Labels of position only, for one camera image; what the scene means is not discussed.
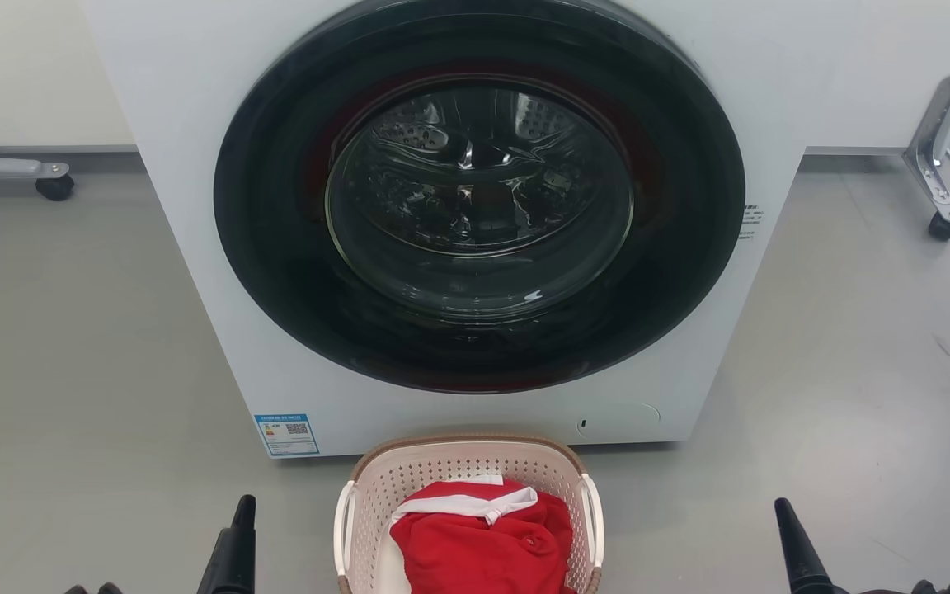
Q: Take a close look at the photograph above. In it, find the white front-load washing machine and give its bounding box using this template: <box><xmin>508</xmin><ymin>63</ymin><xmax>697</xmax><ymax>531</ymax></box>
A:
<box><xmin>79</xmin><ymin>0</ymin><xmax>851</xmax><ymax>460</ymax></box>

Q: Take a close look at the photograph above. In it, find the blue energy label sticker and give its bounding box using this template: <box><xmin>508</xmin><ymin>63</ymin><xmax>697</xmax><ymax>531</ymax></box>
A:
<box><xmin>254</xmin><ymin>413</ymin><xmax>320</xmax><ymax>457</ymax></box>

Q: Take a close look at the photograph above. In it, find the red garment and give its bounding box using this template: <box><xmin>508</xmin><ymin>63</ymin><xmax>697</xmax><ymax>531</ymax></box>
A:
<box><xmin>390</xmin><ymin>480</ymin><xmax>576</xmax><ymax>594</ymax></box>

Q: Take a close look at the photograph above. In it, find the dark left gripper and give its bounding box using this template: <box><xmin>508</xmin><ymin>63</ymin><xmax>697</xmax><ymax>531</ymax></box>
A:
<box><xmin>63</xmin><ymin>495</ymin><xmax>256</xmax><ymax>594</ymax></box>

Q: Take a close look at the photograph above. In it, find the oval white filter cover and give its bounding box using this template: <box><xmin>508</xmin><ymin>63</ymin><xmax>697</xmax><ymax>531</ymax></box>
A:
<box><xmin>577</xmin><ymin>403</ymin><xmax>661</xmax><ymax>440</ymax></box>

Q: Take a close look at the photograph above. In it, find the round black washer door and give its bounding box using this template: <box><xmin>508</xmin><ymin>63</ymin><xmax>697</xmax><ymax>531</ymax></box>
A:
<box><xmin>213</xmin><ymin>0</ymin><xmax>746</xmax><ymax>394</ymax></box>

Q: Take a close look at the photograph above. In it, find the beige perforated laundry basket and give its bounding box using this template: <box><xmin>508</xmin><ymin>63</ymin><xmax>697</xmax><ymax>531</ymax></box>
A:
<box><xmin>333</xmin><ymin>434</ymin><xmax>605</xmax><ymax>594</ymax></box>

